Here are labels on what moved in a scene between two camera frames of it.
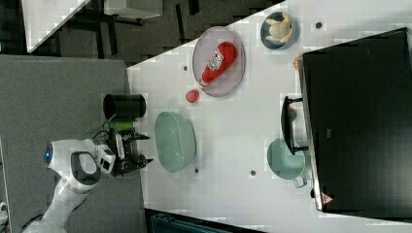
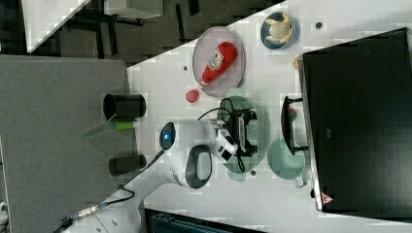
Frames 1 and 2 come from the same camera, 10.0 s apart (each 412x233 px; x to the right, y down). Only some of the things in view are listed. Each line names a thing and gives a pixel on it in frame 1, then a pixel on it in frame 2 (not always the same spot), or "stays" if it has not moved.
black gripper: [131, 159] to [239, 132]
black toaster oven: [358, 103] stays
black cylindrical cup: [123, 105] stays
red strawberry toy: [191, 96] stays
